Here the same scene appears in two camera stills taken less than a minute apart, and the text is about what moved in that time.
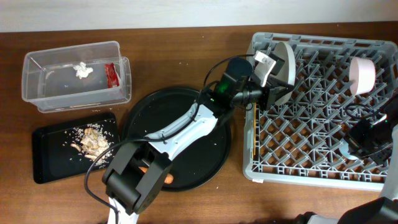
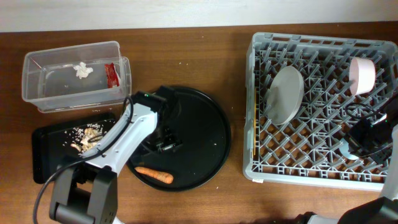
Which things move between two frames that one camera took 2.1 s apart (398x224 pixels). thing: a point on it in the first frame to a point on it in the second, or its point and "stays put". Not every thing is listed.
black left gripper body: x=267 y=93 to x=165 y=138
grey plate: x=288 y=71 to x=285 y=96
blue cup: x=344 y=148 stays put
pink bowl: x=362 y=75 stays put
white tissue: x=82 y=71 stays put
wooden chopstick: x=254 y=129 stays put
